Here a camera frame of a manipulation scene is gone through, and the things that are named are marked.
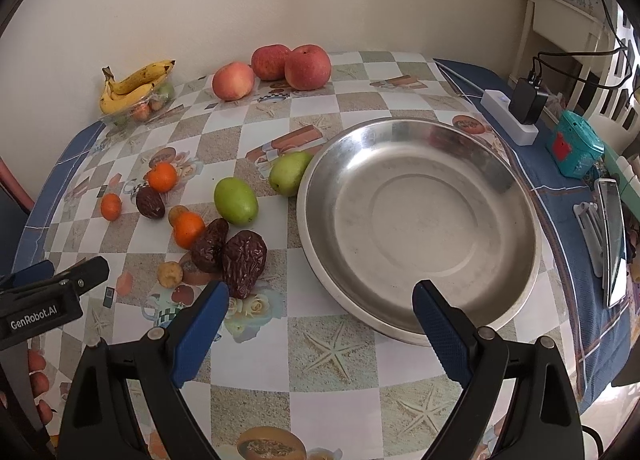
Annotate small mandarin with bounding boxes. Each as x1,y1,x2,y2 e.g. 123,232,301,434
100,193,122,222

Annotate brown longan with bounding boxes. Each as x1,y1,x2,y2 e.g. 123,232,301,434
168,205,189,227
157,261,183,289

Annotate mandarin orange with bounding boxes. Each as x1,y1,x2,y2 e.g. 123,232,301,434
172,211,205,250
145,161,178,194

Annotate dried red date large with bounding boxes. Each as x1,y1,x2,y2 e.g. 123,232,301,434
222,229,268,300

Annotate green jujube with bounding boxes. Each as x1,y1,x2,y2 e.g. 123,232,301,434
214,177,259,226
269,151,312,197

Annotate person's hand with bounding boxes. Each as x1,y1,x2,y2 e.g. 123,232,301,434
1,342,53,430

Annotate checkered patterned tablecloth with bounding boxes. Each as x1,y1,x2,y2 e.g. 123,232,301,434
12,51,634,460

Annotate clear fruit bag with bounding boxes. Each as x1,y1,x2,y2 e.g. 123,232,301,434
99,81,175,128

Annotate smartphone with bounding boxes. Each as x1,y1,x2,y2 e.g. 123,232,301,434
596,179,627,309

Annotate yellow banana bunch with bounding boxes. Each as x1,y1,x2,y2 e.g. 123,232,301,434
99,60,176,115

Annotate white phone stand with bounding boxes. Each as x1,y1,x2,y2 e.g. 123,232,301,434
573,202,603,278

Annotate mint green toy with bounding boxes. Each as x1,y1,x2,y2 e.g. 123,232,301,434
604,146,639,211

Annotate large steel basin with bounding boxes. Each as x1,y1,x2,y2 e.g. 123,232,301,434
296,118,541,345

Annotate pale pink apple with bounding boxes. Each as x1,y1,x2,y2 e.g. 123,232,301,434
213,62,255,102

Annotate teal toy box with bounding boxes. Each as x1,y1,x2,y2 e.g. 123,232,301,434
546,110,605,179

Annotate red apple middle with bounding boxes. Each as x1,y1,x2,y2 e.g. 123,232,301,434
250,44,291,81

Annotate red apple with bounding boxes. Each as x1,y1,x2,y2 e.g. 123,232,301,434
284,44,331,91
250,44,291,81

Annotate black charger plug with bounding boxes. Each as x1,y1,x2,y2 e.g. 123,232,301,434
509,78,549,124

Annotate white power strip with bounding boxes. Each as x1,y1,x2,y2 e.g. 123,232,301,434
480,90,539,146

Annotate red apple right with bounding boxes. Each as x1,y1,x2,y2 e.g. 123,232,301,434
284,44,331,91

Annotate white shelf unit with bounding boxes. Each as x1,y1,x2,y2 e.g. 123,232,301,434
509,0,639,130

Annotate black charger cables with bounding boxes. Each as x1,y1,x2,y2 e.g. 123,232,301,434
529,0,640,91

